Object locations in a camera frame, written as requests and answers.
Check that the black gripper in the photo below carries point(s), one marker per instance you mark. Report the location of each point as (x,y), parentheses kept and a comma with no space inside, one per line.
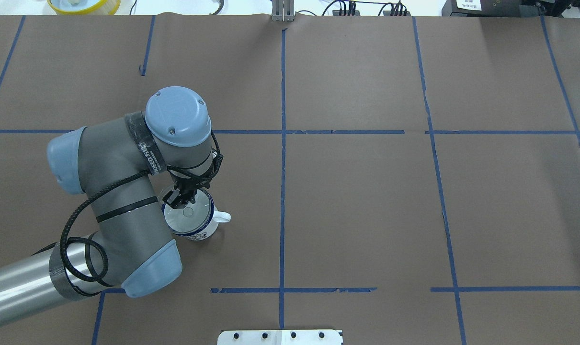
(186,191)

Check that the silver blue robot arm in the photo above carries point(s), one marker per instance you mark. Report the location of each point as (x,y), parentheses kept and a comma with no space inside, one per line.
(119,236)

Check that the white blue-rimmed enamel cup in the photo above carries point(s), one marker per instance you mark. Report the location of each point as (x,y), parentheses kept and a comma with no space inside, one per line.
(218,218)

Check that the yellow tape roll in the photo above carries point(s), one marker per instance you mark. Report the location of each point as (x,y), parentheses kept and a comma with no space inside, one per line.
(110,8)

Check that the black computer box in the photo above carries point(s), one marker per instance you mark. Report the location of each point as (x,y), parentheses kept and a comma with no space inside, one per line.
(494,8)

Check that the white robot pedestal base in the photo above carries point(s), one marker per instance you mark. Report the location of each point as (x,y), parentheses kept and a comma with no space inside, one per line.
(281,337)

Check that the aluminium frame post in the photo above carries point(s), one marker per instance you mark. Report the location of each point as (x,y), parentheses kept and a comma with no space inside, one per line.
(283,10)

